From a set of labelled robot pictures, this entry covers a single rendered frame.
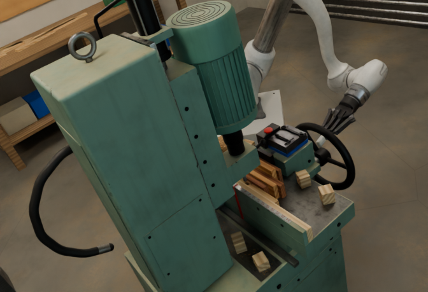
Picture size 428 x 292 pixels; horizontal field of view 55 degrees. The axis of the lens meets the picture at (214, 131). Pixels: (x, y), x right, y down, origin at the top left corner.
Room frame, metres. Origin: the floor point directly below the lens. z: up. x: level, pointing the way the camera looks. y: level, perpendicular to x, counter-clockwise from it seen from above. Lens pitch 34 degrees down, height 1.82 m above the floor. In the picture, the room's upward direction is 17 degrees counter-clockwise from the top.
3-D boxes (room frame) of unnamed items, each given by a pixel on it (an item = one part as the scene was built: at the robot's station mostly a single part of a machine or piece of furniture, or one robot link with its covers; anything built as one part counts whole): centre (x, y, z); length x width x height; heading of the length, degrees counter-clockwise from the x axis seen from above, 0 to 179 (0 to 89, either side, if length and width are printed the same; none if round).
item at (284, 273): (0.93, 0.06, 0.76); 0.57 x 0.45 x 0.09; 118
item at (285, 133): (1.10, -0.21, 0.99); 0.13 x 0.11 x 0.06; 28
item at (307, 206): (1.05, -0.14, 0.87); 0.61 x 0.30 x 0.06; 28
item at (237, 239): (0.86, 0.03, 0.82); 0.05 x 0.03 x 0.04; 2
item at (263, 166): (1.05, -0.10, 0.94); 0.19 x 0.02 x 0.07; 28
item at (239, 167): (0.98, -0.03, 1.03); 0.14 x 0.07 x 0.09; 118
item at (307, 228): (0.99, -0.02, 0.92); 0.60 x 0.02 x 0.05; 28
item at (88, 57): (0.85, 0.21, 1.55); 0.06 x 0.02 x 0.07; 118
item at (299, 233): (0.98, -0.01, 0.93); 0.60 x 0.02 x 0.06; 28
